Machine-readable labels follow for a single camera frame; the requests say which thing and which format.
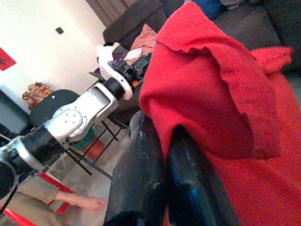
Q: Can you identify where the red wall poster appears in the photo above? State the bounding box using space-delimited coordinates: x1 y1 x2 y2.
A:
0 47 17 71

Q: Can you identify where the brown curtain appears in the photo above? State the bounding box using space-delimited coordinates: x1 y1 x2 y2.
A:
86 0 132 27

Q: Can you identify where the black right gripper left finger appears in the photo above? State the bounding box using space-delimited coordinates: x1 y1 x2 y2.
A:
104 110 167 226

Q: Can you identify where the red pillow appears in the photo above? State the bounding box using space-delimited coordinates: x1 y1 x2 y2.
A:
139 1 301 226

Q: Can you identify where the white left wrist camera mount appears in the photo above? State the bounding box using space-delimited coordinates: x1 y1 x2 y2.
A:
96 44 134 101

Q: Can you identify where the golden statue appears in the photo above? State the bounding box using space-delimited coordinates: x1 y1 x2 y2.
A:
22 81 55 110

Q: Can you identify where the pink cloth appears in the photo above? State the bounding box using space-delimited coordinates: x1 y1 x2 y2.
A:
131 23 158 55

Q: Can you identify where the black folding chair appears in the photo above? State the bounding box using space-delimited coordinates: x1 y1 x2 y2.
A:
29 89 131 181

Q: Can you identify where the dark grey cabinet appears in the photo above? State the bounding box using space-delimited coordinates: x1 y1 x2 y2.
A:
0 90 31 135

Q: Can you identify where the white purple cloth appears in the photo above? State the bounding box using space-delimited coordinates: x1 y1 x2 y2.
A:
112 45 144 68

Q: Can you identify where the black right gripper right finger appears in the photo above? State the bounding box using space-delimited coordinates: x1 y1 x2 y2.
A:
165 124 241 226

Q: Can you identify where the orange pot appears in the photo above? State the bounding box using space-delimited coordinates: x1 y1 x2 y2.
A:
83 137 104 159

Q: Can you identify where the red metal frame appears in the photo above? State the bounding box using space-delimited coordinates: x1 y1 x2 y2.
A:
0 172 76 226

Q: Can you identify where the long brown fabric sofa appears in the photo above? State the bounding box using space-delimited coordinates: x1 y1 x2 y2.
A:
103 0 301 123

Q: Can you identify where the blue pillow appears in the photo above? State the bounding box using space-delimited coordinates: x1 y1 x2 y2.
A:
191 0 223 21

